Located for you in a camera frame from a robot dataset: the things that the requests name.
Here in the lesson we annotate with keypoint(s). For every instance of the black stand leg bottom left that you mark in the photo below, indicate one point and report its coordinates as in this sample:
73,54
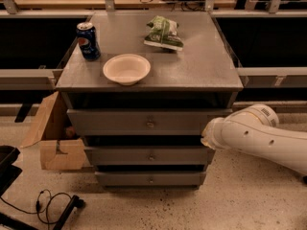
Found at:
15,224

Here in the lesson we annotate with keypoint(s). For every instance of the grey middle drawer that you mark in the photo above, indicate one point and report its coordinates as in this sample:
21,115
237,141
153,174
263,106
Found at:
151,155

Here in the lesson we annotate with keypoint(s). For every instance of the blue pepsi can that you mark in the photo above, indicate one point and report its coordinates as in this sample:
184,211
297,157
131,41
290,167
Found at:
87,40

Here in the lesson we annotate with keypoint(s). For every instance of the grey top drawer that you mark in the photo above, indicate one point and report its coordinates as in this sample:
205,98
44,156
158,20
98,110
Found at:
95,122

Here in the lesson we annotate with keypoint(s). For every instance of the black object at left edge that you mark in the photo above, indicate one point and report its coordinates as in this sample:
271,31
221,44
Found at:
8,171

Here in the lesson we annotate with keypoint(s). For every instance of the grey drawer cabinet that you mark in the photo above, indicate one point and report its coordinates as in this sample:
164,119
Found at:
201,76

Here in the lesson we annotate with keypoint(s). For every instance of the green chip bag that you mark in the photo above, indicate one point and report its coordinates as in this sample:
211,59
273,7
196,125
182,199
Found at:
163,33

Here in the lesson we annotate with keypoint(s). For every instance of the grey drawer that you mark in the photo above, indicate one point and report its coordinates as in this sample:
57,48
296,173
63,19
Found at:
116,179
151,155
95,122

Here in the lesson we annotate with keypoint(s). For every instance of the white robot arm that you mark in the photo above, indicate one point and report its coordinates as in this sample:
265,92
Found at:
253,131

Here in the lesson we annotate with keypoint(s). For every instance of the white paper bowl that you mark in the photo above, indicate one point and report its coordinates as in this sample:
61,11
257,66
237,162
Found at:
127,69

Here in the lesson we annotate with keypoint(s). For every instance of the grey bottom drawer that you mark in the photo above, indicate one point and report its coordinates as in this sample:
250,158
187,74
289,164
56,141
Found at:
116,179

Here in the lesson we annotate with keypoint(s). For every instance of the brown cardboard box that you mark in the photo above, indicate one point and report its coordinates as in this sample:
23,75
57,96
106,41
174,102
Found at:
59,149

